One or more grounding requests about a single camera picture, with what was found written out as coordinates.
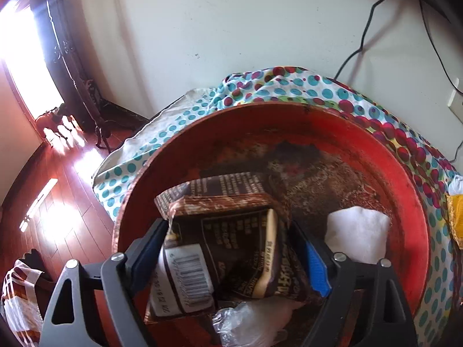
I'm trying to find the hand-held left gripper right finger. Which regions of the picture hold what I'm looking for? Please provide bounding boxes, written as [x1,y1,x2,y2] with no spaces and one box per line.
[289,220,420,347]

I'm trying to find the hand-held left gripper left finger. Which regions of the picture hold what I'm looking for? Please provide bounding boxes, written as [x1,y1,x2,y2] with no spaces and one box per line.
[38,219,170,347]

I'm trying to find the brown snack packet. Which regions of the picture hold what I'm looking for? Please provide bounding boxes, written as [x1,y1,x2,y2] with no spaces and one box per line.
[145,171,322,324]

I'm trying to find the red round basin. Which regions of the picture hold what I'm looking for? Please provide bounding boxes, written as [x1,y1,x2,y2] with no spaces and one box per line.
[112,102,431,347]

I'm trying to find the yellow box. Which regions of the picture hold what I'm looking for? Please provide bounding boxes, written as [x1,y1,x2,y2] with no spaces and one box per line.
[446,175,463,250]

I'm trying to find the white tissue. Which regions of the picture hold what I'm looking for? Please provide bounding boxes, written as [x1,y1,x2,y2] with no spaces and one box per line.
[324,206,392,264]

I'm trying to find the clear plastic wrap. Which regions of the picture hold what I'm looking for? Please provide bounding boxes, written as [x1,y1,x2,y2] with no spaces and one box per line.
[212,298,308,347]

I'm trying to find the dark cloth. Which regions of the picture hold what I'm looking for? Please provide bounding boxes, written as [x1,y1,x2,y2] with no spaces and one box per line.
[16,248,55,286]

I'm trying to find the plaid cloth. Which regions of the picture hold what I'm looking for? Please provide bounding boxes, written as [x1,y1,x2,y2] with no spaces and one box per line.
[0,258,47,347]

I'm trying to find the polka-dot cloth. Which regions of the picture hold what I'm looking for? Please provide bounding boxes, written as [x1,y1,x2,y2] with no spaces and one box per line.
[92,66,463,347]

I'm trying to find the dark ornate wooden stand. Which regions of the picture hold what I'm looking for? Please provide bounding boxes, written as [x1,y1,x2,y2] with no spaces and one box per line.
[27,0,150,154]

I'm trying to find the white wall plate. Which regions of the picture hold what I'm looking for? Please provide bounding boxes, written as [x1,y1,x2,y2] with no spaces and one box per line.
[447,88,463,123]

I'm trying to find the black cable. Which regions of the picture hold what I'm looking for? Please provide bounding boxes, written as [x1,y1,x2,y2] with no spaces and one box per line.
[418,0,463,96]
[333,0,398,80]

